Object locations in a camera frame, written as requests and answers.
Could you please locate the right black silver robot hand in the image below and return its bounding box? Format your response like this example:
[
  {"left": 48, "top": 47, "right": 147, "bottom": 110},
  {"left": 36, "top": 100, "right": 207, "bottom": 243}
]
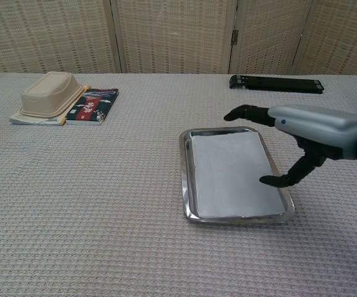
[{"left": 223, "top": 104, "right": 357, "bottom": 189}]

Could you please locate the stainless steel tray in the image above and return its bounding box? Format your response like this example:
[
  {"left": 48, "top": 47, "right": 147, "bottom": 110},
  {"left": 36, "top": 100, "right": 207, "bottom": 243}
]
[{"left": 179, "top": 126, "right": 296, "bottom": 224}]

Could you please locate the black folding stand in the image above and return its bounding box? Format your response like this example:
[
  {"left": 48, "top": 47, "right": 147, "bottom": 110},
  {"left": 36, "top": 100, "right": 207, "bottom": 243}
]
[{"left": 229, "top": 74, "right": 325, "bottom": 95}]

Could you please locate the woven bamboo screen panel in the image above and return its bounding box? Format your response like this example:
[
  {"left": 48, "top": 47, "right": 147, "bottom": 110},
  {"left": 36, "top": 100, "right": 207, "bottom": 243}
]
[
  {"left": 229, "top": 0, "right": 314, "bottom": 75},
  {"left": 111, "top": 0, "right": 238, "bottom": 74},
  {"left": 292, "top": 0, "right": 357, "bottom": 76},
  {"left": 0, "top": 0, "right": 119, "bottom": 75}
]

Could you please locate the white waffle weave tablecloth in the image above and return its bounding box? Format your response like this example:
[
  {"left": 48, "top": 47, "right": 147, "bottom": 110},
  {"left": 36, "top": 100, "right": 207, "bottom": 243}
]
[{"left": 0, "top": 72, "right": 357, "bottom": 297}]

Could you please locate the dark patterned Japanese book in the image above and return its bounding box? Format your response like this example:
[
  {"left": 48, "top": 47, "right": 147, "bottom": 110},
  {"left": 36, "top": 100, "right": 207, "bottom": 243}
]
[{"left": 64, "top": 88, "right": 119, "bottom": 126}]

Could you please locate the beige plastic food container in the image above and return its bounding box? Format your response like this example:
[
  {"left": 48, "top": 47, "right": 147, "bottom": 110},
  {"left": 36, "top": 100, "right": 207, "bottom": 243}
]
[{"left": 19, "top": 71, "right": 86, "bottom": 119}]

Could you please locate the white book with yellow spine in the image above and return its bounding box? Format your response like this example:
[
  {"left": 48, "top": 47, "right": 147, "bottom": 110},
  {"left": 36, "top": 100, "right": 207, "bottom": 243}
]
[{"left": 9, "top": 83, "right": 92, "bottom": 127}]

